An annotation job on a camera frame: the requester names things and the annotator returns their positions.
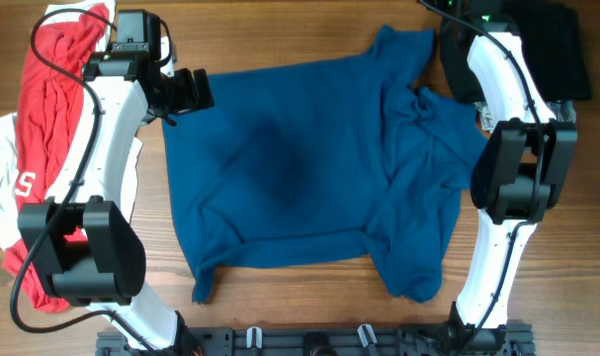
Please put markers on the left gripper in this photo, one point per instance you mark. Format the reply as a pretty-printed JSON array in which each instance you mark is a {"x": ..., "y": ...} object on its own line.
[{"x": 201, "y": 90}]

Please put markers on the blue t-shirt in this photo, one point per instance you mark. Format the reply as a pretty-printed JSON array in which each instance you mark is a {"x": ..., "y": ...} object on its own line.
[{"x": 324, "y": 161}]

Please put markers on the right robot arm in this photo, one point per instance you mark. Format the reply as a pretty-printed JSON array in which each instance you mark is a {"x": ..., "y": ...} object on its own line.
[{"x": 489, "y": 59}]

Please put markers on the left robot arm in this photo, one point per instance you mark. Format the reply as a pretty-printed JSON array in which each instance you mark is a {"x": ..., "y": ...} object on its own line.
[{"x": 78, "y": 242}]

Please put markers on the red t-shirt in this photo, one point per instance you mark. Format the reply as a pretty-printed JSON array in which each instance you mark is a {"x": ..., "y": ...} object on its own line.
[{"x": 50, "y": 103}]

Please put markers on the white t-shirt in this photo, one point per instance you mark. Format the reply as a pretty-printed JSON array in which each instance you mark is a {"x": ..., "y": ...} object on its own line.
[{"x": 9, "y": 174}]

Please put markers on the folded black garment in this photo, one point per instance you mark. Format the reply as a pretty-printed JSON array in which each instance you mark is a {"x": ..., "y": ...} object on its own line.
[{"x": 551, "y": 46}]

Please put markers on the folded grey garment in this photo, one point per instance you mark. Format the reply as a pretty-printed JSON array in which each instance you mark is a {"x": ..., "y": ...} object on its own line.
[{"x": 563, "y": 111}]

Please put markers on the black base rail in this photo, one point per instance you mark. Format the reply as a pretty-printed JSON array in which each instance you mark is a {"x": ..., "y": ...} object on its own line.
[{"x": 309, "y": 340}]

